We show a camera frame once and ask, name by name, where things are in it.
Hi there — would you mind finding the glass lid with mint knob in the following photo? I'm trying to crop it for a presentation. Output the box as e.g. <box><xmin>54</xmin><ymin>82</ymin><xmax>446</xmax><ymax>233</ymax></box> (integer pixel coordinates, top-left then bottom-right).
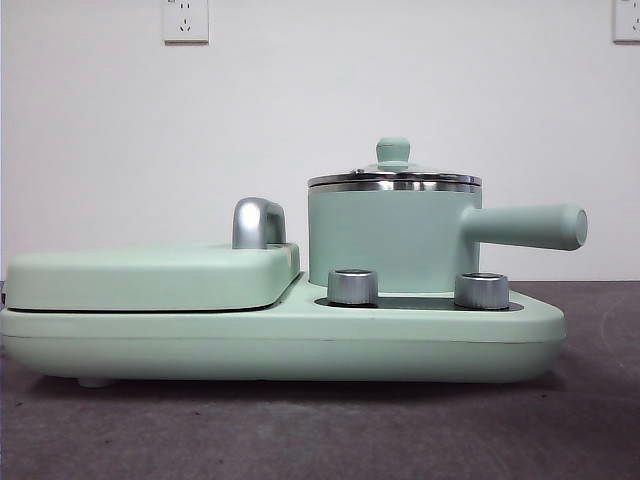
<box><xmin>306</xmin><ymin>137</ymin><xmax>483</xmax><ymax>190</ymax></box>

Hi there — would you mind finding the silver control dial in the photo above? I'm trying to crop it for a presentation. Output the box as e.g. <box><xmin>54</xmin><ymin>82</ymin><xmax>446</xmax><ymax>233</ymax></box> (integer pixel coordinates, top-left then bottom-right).
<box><xmin>327</xmin><ymin>268</ymin><xmax>380</xmax><ymax>305</ymax></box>
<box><xmin>454</xmin><ymin>272</ymin><xmax>510</xmax><ymax>309</ymax></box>

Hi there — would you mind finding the mint green breakfast maker base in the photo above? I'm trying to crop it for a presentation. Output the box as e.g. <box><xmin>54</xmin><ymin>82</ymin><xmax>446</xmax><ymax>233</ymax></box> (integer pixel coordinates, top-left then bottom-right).
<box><xmin>0</xmin><ymin>273</ymin><xmax>567</xmax><ymax>389</ymax></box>

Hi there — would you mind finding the mint green pot with handle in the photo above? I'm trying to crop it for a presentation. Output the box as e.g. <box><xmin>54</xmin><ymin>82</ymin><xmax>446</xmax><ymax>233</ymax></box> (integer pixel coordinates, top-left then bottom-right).
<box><xmin>306</xmin><ymin>175</ymin><xmax>589</xmax><ymax>296</ymax></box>

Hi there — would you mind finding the mint green cover, silver handle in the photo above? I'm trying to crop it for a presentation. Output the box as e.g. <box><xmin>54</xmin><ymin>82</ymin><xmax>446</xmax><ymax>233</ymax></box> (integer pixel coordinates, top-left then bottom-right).
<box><xmin>3</xmin><ymin>197</ymin><xmax>301</xmax><ymax>312</ymax></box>

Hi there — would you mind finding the white wall socket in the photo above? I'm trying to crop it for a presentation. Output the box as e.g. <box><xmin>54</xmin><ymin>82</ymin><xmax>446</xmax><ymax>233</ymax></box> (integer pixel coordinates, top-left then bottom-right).
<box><xmin>160</xmin><ymin>0</ymin><xmax>209</xmax><ymax>45</ymax></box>
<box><xmin>612</xmin><ymin>0</ymin><xmax>640</xmax><ymax>44</ymax></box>

